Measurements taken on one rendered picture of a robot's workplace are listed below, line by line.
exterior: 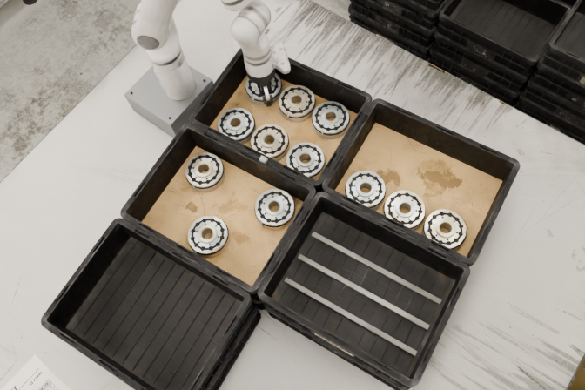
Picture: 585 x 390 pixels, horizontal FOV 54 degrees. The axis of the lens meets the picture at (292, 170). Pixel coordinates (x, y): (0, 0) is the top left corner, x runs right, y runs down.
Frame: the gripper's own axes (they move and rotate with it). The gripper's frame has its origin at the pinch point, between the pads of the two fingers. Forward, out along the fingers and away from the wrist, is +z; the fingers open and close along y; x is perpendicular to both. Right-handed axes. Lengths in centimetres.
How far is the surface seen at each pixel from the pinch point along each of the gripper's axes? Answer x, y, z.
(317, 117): 11.8, 11.6, -0.6
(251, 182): -9.9, 24.0, 2.2
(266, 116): -1.3, 5.4, 2.3
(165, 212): -33.6, 26.4, 2.1
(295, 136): 4.9, 13.9, 2.3
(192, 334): -32, 59, 2
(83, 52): -78, -104, 85
